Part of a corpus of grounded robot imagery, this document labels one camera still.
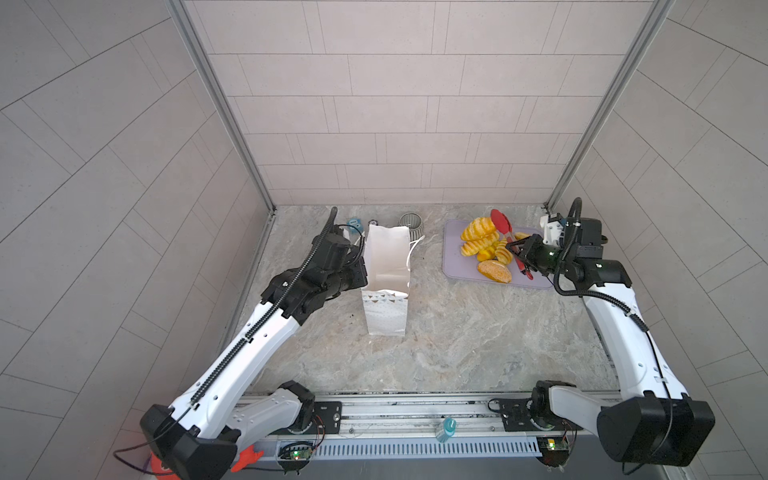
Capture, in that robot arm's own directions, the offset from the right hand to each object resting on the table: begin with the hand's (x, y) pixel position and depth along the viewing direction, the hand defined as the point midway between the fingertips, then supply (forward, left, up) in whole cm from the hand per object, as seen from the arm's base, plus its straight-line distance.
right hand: (506, 244), depth 75 cm
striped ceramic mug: (+28, +21, -20) cm, 40 cm away
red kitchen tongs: (+7, -1, 0) cm, 7 cm away
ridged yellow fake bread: (+8, +4, -3) cm, 10 cm away
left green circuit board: (-37, +53, -21) cm, 68 cm away
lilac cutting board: (+9, +7, -25) cm, 28 cm away
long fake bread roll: (-2, -2, +5) cm, 6 cm away
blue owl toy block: (+30, +42, -21) cm, 56 cm away
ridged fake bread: (+14, +3, -20) cm, 24 cm away
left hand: (-4, +33, 0) cm, 34 cm away
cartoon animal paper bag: (-12, +31, -3) cm, 33 cm away
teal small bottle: (-37, +20, -13) cm, 43 cm away
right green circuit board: (-40, -5, -26) cm, 48 cm away
